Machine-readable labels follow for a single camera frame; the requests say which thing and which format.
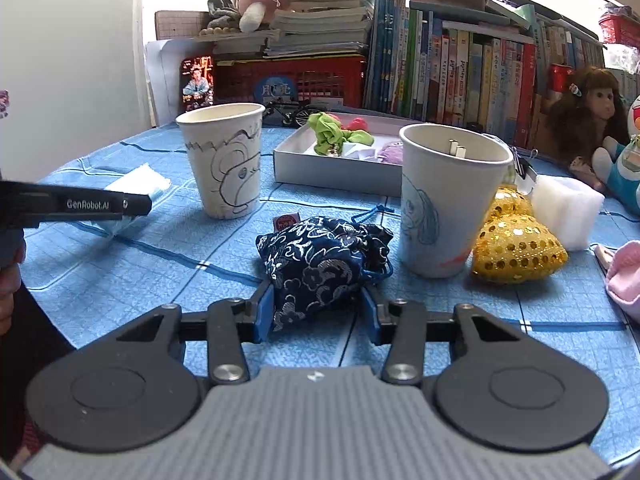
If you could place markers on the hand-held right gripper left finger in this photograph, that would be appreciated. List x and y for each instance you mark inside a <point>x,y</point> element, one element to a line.
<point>263,312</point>

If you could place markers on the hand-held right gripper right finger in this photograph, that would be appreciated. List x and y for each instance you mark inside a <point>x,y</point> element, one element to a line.
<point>370,317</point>

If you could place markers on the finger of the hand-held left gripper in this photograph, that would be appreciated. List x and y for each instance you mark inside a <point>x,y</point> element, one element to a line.
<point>139,205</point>

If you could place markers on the dark blue floral pouch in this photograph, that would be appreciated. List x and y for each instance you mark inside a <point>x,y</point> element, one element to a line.
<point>320,265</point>

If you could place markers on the white cardboard box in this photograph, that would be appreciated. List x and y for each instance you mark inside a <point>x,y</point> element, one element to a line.
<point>320,175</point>

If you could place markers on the purple plush toy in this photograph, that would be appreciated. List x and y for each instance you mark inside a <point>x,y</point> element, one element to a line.
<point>391,152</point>

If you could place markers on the gold sequin heart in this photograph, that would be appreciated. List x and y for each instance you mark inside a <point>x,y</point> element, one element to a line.
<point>520,245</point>

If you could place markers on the green scrunchie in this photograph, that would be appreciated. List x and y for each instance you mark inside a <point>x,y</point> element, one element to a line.
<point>330,132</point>

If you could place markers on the red scrunchie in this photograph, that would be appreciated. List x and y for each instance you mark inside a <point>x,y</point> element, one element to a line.
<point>357,124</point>

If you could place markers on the white foam block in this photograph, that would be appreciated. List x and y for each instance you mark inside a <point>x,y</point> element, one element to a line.
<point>570,210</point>

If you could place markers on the plush doll green striped dress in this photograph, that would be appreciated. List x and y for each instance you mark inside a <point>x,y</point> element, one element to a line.
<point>627,280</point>

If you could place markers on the person's left hand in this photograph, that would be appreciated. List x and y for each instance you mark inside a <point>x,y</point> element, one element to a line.
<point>7,300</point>

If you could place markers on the small red label tag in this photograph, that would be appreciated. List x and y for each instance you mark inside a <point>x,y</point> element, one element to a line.
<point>285,222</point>

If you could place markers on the paper cup black drawing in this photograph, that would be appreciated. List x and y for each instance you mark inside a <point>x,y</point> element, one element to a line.
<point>225,160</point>

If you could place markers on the white paper sheets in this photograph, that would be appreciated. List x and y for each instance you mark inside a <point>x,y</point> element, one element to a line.
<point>162,80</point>

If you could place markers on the paper cup blue drawing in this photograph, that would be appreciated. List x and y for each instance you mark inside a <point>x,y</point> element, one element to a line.
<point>445,210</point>

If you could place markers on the portrait picture card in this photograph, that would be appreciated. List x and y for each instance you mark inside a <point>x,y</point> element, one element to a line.
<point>197,82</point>

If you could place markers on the black miniature bicycle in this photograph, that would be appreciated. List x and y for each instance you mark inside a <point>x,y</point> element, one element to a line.
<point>295,112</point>

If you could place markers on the grid cutting mat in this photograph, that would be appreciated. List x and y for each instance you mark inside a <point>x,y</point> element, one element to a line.
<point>177,25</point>

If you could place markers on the small metal piece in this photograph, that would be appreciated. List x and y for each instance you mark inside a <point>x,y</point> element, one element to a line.
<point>457,148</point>

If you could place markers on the grey plush toy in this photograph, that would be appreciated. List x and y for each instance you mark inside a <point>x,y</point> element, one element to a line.
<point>222,10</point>

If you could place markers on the black binder clip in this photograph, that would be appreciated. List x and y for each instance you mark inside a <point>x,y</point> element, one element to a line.
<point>525,170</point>

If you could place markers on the red plastic basket with sticker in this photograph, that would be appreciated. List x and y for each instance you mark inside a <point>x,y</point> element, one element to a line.
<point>325,77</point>

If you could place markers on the stack of flat books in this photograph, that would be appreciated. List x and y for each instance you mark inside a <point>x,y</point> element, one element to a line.
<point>320,25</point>

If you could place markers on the row of upright books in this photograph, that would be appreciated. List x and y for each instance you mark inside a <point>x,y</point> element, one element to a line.
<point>465,75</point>

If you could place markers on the brown cardboard piece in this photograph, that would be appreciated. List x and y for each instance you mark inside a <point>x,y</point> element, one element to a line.
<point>542,120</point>

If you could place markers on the brown-haired doll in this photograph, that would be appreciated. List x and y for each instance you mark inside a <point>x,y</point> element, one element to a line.
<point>585,115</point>

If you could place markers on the blue cat plush open mouth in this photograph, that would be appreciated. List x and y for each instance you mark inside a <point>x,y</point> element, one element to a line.
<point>625,160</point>

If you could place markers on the red can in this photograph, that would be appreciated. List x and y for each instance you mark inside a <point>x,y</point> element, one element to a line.
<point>561,77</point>

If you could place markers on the white plastic bag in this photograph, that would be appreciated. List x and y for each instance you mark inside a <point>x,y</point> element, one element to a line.
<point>625,57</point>

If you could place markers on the small red plastic basket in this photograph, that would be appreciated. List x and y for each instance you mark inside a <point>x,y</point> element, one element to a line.
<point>622,27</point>

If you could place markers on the wall sticker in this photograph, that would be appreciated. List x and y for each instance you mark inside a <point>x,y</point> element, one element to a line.
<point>4,104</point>

